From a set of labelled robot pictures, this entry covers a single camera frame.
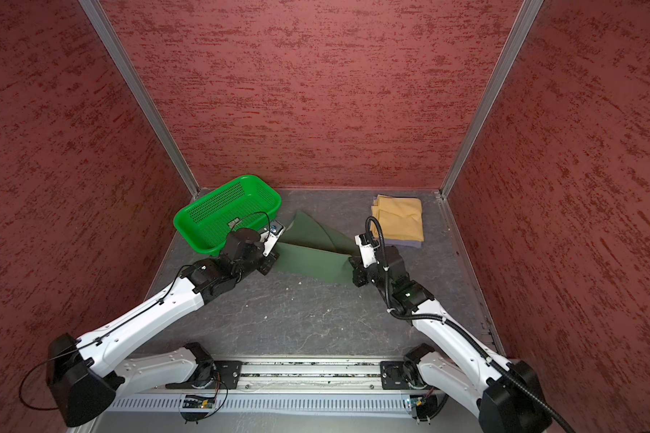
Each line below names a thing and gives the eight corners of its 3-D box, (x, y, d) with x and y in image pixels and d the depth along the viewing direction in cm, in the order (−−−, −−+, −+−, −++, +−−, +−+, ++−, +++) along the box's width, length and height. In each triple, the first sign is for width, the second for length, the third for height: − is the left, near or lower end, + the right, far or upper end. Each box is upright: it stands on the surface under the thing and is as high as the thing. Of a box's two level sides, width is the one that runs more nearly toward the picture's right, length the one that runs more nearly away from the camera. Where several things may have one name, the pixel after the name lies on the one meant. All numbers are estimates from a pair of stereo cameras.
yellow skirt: (374, 245, 105) (377, 235, 99) (370, 206, 118) (372, 195, 112) (425, 245, 105) (430, 235, 99) (414, 206, 118) (418, 195, 113)
